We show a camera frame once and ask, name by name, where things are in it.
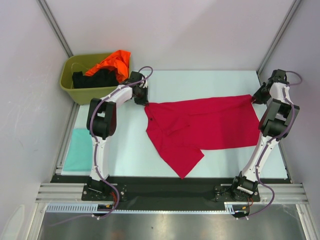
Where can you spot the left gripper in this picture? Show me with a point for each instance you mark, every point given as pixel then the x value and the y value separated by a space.
pixel 144 101

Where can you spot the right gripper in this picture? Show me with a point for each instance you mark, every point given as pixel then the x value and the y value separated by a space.
pixel 259 95

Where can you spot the magenta red t shirt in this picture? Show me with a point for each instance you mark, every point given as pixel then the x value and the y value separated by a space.
pixel 180 131

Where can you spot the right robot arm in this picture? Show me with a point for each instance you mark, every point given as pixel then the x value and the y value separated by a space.
pixel 274 125

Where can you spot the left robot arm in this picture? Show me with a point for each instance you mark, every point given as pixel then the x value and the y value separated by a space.
pixel 102 124

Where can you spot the orange t shirt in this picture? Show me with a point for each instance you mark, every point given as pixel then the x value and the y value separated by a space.
pixel 118 61

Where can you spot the black t shirt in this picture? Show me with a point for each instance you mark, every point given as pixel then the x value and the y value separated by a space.
pixel 101 79

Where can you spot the olive green plastic bin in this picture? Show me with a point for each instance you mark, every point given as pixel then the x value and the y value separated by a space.
pixel 82 63

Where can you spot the folded teal t shirt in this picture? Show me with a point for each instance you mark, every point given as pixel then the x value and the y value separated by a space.
pixel 80 153

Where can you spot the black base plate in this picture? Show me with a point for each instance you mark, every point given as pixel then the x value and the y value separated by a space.
pixel 159 193

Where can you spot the aluminium frame rail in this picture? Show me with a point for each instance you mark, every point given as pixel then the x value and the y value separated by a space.
pixel 60 193

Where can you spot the slotted cable duct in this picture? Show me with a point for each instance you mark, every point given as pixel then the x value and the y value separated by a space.
pixel 87 208

